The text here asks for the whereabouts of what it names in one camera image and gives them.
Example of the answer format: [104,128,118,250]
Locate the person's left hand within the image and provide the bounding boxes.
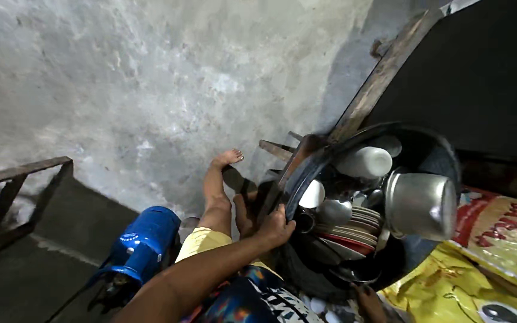
[256,204,297,250]

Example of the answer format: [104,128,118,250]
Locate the person's right hand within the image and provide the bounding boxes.
[350,283,388,323]

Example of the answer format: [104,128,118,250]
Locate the large black basin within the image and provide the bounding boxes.
[275,121,462,302]

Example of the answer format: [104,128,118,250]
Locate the person's left forearm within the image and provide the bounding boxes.
[111,236,269,323]

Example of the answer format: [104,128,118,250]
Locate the black mug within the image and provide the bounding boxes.
[294,208,317,235]

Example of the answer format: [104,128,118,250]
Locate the dark shiny frying pan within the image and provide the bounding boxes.
[329,260,383,284]

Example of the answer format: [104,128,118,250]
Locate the white bowl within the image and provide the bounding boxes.
[298,179,326,209]

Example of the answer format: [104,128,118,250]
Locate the brown wooden stool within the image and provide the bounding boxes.
[258,130,330,221]

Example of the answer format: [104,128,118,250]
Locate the stack of plates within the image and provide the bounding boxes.
[314,205,382,261]

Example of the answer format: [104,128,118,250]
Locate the person's legs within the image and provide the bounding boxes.
[175,148,282,280]

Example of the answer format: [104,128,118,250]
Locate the person's body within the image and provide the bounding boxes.
[180,264,325,323]

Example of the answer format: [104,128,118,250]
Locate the yellow printed plastic bag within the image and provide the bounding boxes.
[379,241,517,323]

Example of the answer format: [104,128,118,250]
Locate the white cylindrical container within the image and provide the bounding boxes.
[336,146,393,180]

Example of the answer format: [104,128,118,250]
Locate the silver metal pot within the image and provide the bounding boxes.
[384,171,458,242]

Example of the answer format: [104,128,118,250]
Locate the clear glass bowl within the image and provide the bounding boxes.
[373,135,403,158]

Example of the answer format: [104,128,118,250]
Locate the blue gas cylinder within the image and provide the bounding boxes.
[99,206,182,288]

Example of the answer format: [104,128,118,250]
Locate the red and beige printed sack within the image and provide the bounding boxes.
[451,185,517,297]

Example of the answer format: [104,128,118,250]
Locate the wooden door post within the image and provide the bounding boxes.
[328,8,444,144]

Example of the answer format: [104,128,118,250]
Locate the black gas hose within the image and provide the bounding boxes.
[45,267,109,323]

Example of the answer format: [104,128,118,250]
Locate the weathered wooden frame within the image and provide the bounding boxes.
[0,156,74,271]

